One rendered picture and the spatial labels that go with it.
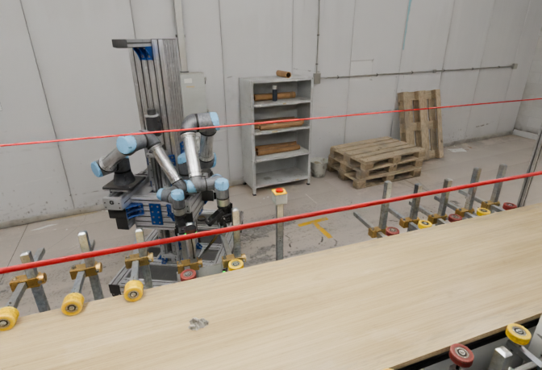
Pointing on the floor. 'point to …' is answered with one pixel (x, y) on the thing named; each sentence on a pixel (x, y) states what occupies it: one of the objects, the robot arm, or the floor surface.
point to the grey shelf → (274, 168)
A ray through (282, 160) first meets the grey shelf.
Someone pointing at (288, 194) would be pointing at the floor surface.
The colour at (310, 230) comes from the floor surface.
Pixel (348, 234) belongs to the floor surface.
